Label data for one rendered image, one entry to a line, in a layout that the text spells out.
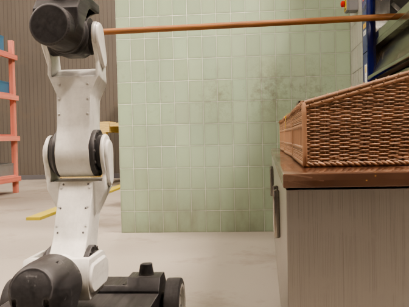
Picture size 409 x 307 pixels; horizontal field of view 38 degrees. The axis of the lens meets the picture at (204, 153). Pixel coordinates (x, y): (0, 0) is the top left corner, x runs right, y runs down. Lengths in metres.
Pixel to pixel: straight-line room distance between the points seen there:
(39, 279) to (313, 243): 0.66
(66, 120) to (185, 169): 2.37
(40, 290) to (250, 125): 2.80
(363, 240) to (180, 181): 3.00
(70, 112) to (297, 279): 0.91
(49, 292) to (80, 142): 0.50
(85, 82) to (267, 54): 2.44
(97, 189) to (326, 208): 0.83
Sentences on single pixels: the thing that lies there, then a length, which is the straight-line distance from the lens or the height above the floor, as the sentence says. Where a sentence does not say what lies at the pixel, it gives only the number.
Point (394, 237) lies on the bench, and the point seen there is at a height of 0.45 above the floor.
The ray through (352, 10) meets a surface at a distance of 3.86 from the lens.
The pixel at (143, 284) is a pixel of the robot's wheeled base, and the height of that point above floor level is 0.19.
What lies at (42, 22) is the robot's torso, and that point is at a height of 0.97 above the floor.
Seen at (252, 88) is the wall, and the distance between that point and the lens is 4.10.
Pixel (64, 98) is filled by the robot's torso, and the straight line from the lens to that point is 1.84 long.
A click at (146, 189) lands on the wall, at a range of 4.18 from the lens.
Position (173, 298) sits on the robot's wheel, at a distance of 1.92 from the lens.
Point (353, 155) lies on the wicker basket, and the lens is 1.40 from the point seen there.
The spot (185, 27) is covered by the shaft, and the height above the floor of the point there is 1.19.
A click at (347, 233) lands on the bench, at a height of 0.46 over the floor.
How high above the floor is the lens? 0.65
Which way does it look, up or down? 2 degrees down
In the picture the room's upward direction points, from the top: 1 degrees counter-clockwise
